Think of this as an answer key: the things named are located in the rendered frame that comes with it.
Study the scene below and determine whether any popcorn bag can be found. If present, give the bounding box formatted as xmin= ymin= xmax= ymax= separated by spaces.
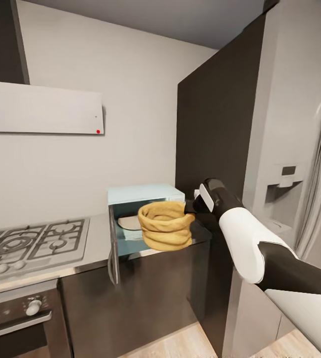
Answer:
xmin=138 ymin=201 xmax=195 ymax=252

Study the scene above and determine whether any microwave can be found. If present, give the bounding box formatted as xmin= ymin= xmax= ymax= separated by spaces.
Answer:
xmin=107 ymin=183 xmax=185 ymax=292

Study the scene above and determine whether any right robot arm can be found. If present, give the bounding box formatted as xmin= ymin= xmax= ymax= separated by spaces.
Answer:
xmin=185 ymin=178 xmax=321 ymax=353

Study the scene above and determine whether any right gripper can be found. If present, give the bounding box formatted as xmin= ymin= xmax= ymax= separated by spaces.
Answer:
xmin=185 ymin=197 xmax=211 ymax=214

